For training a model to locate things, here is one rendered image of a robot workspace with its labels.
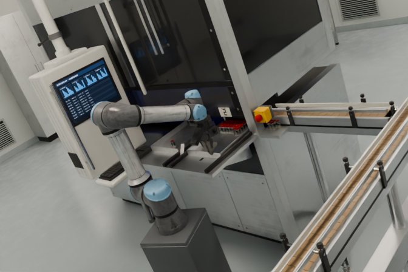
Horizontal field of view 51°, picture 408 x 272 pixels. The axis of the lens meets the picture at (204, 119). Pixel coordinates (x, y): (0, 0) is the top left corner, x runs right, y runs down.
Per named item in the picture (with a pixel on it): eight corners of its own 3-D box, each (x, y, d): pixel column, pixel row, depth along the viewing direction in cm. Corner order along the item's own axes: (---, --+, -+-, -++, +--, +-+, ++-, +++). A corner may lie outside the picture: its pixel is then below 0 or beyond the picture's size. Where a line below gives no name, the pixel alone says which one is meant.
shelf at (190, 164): (184, 126, 296) (183, 124, 295) (265, 130, 246) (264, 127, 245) (132, 164, 267) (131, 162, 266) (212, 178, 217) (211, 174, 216)
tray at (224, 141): (224, 125, 267) (222, 121, 266) (257, 127, 249) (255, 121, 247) (188, 155, 246) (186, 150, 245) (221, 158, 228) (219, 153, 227)
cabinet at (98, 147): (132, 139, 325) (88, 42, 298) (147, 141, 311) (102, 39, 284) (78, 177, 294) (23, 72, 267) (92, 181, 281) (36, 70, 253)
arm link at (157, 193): (162, 219, 192) (150, 194, 188) (147, 211, 203) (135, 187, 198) (182, 203, 198) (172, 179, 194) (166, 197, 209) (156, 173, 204)
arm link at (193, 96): (180, 95, 221) (192, 88, 225) (187, 114, 224) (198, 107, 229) (188, 95, 215) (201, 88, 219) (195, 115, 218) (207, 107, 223)
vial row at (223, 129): (221, 132, 260) (219, 125, 258) (244, 132, 247) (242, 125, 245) (219, 133, 258) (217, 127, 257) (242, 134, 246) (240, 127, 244)
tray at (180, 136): (187, 124, 292) (186, 119, 290) (215, 125, 273) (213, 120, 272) (152, 150, 271) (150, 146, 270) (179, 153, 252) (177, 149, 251)
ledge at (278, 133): (274, 125, 248) (272, 122, 247) (293, 125, 238) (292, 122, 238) (260, 138, 239) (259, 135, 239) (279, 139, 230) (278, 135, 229)
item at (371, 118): (269, 132, 246) (261, 107, 240) (283, 119, 255) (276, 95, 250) (390, 138, 197) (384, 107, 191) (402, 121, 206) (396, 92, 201)
